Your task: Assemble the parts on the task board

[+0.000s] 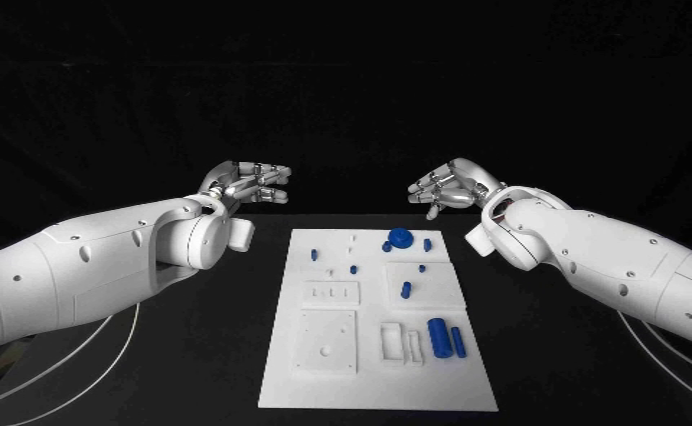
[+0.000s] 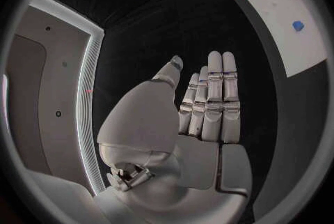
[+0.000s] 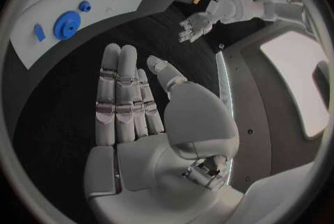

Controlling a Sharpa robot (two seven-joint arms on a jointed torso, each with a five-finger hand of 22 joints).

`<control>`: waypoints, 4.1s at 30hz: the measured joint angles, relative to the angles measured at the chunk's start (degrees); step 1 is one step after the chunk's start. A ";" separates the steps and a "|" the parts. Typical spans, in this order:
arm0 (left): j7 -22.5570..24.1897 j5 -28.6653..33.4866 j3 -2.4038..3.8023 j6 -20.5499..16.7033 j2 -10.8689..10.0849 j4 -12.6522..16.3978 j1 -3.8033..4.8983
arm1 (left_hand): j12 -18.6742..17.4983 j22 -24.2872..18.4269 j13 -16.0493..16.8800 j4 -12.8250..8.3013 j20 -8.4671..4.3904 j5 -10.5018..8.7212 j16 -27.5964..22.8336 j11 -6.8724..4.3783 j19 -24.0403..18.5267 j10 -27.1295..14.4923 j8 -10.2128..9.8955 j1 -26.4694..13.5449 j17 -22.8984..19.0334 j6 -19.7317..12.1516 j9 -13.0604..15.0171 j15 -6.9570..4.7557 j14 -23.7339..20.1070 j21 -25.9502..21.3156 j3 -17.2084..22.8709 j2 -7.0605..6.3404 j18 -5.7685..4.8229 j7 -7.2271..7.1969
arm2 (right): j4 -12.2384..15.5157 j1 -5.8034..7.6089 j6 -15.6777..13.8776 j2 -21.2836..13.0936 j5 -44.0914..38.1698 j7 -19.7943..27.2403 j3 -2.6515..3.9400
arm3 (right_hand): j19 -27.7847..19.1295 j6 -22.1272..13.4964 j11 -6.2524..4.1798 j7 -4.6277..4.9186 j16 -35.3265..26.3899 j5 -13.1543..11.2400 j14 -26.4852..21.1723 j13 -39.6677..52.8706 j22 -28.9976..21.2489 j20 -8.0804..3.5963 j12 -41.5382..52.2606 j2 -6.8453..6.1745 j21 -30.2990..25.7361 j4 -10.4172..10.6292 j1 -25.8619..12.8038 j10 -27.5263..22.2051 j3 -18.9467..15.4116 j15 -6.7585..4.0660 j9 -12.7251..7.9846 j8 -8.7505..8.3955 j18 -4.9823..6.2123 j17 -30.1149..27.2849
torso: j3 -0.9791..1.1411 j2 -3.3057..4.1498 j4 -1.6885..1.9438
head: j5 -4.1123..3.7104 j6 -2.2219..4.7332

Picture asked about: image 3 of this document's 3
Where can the blue gear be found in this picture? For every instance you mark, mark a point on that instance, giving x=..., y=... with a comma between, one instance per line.
x=64, y=28

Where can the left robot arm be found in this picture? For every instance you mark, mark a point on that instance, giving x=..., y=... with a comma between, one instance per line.
x=250, y=8

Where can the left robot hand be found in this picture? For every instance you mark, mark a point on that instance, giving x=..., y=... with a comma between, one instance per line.
x=197, y=25

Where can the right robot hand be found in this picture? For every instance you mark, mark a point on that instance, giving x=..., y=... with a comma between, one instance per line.
x=141, y=165

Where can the blue block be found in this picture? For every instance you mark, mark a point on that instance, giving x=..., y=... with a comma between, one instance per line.
x=39, y=32

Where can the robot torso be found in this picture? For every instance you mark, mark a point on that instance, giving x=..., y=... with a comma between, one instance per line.
x=250, y=102

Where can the blue peg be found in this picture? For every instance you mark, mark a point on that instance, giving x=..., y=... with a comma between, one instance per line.
x=84, y=6

